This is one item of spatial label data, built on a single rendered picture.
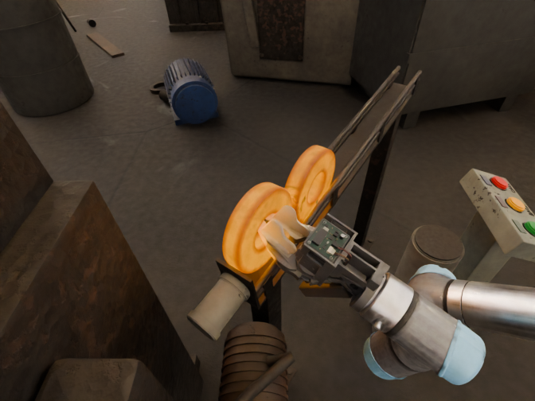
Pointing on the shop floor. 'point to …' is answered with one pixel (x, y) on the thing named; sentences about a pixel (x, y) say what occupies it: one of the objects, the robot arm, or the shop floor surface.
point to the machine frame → (73, 282)
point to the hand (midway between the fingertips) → (259, 219)
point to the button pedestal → (492, 230)
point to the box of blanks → (447, 51)
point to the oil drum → (40, 60)
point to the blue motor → (190, 92)
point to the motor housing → (251, 361)
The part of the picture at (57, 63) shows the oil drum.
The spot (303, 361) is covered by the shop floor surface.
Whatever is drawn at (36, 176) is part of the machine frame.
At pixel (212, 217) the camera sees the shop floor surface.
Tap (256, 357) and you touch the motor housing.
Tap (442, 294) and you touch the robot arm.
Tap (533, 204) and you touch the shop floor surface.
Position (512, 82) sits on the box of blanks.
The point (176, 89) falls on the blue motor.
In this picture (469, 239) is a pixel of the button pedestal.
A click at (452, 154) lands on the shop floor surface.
